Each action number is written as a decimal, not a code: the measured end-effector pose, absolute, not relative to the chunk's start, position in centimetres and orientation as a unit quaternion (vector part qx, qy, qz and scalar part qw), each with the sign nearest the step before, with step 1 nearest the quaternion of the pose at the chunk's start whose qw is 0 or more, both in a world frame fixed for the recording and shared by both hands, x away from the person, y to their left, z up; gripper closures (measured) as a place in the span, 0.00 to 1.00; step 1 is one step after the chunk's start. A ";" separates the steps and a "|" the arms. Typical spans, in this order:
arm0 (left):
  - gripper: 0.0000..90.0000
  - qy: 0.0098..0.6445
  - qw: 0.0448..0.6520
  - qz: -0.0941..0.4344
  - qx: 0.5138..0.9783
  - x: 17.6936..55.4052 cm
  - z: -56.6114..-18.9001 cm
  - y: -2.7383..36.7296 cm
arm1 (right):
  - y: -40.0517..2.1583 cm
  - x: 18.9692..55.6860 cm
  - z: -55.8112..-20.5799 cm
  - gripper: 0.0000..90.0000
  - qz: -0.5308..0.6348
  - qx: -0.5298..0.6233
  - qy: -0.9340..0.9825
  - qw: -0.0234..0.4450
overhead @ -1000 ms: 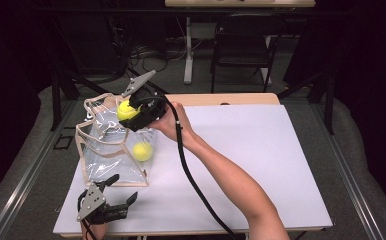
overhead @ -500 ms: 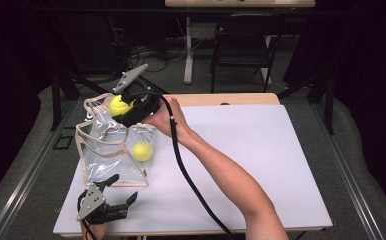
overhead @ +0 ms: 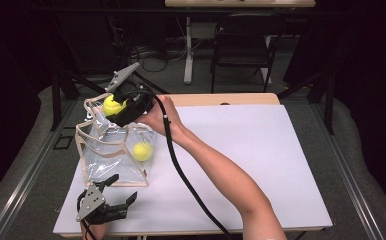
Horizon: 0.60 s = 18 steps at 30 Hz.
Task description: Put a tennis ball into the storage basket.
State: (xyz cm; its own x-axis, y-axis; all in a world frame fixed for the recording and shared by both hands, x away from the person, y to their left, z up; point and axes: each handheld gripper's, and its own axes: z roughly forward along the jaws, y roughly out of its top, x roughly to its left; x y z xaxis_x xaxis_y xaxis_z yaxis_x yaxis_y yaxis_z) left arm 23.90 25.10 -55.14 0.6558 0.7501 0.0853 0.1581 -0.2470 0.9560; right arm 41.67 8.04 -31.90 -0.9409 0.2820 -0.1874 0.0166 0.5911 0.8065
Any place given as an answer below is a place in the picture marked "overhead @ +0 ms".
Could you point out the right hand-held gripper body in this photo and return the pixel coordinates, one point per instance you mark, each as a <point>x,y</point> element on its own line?
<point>137,103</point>

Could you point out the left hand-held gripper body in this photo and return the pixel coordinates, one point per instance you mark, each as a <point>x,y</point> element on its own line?
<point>92,203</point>

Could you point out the clear plastic bag beige trim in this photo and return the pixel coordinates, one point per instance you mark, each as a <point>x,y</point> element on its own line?
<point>111,163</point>

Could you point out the person's left hand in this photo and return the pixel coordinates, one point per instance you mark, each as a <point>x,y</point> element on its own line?
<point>97,231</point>

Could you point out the person's right hand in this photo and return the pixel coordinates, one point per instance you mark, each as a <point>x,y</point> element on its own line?
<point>164,120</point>

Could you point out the black tripod leg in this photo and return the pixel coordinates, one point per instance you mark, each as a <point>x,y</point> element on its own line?
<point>151,83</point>

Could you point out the black metal stand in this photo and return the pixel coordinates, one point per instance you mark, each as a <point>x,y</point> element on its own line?
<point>55,106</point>
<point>330,110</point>

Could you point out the wooden table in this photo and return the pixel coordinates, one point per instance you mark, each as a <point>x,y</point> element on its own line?
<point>214,99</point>

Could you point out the black chair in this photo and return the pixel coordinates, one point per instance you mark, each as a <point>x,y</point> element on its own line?
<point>241,50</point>

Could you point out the white table mat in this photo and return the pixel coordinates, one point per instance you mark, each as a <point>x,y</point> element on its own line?
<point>247,160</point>

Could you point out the wooden desk white legs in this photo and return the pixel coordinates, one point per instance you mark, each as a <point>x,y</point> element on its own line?
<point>241,3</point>

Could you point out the black square floor frame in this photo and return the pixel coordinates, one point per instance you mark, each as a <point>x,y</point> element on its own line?
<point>60,148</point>

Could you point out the aluminium floor rail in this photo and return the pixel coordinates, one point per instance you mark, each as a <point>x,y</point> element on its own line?
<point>352,180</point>
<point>25,180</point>

